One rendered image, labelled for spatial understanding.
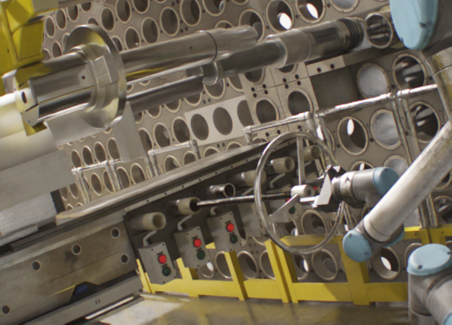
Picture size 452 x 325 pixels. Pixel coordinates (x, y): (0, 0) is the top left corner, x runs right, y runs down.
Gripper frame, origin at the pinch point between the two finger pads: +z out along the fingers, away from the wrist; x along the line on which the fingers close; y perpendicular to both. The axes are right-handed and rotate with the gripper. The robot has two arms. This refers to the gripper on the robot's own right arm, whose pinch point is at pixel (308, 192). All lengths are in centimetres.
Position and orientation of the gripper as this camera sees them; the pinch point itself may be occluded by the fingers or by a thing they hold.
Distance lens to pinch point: 211.3
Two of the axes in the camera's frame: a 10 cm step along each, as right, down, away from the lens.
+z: -6.0, 1.1, 7.9
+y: -7.1, -5.2, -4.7
